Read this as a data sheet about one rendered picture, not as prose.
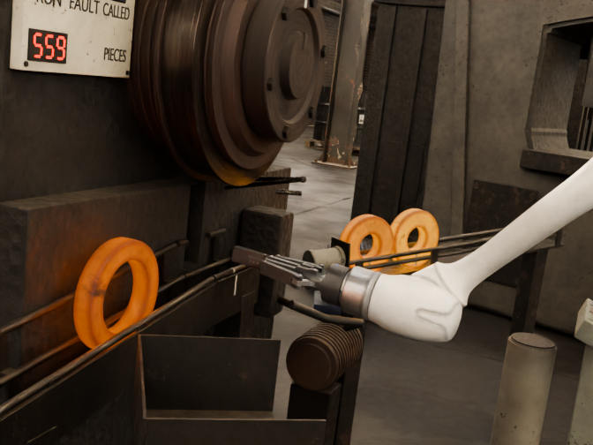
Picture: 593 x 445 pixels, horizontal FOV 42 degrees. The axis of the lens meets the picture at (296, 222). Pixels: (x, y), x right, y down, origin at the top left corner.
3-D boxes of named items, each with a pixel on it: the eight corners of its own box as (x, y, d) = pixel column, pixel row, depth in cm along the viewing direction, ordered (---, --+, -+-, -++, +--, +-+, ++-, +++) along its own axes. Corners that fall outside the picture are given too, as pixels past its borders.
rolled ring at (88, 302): (102, 379, 119) (85, 373, 120) (166, 309, 133) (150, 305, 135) (79, 282, 109) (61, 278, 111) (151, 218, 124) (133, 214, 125)
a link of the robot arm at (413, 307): (361, 328, 136) (378, 321, 148) (446, 355, 130) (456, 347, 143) (377, 268, 135) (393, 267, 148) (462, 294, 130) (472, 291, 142)
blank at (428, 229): (387, 211, 196) (395, 214, 193) (432, 205, 204) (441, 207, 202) (384, 268, 200) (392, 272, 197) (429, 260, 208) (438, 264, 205)
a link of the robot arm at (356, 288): (377, 313, 146) (348, 305, 148) (387, 268, 144) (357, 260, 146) (363, 326, 137) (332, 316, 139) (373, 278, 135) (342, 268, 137)
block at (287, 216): (227, 310, 174) (238, 207, 170) (243, 302, 182) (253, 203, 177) (270, 320, 171) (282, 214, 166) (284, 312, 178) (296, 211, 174)
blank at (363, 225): (338, 216, 188) (346, 220, 185) (387, 210, 196) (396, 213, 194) (335, 277, 192) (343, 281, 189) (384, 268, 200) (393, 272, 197)
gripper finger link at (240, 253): (264, 270, 148) (262, 270, 148) (232, 260, 151) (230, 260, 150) (267, 255, 148) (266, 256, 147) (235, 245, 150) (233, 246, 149)
